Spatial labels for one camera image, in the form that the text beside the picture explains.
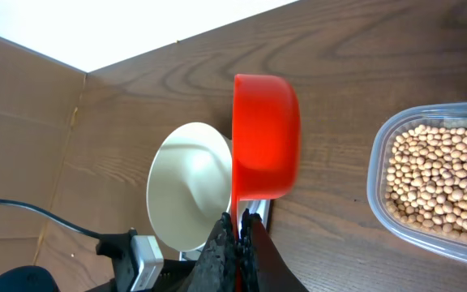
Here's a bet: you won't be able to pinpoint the cream bowl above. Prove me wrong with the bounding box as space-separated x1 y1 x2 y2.
146 122 232 252

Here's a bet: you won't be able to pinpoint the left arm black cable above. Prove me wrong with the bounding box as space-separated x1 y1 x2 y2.
0 198 101 240

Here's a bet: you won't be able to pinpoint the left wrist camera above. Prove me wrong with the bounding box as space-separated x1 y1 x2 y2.
96 229 164 292

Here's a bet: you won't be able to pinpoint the cardboard box side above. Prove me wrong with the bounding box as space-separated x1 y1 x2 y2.
0 26 88 292

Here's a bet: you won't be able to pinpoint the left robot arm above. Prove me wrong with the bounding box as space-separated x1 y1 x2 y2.
0 260 195 292

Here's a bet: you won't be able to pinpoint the white digital kitchen scale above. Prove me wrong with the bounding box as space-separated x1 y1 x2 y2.
178 137 272 262

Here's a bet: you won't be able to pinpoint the red measuring scoop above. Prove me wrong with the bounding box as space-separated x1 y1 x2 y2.
231 74 301 292

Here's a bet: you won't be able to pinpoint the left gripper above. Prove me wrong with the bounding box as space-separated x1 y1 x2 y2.
88 260 196 292

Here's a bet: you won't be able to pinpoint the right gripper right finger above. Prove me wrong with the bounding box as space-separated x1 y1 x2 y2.
239 209 308 292

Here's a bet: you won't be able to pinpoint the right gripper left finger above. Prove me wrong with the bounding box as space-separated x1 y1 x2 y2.
178 213 237 292

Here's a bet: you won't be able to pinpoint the soybeans in container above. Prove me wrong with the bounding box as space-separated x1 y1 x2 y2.
384 124 467 242

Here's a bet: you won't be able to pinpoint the clear plastic container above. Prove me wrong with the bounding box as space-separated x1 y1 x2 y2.
367 102 467 263

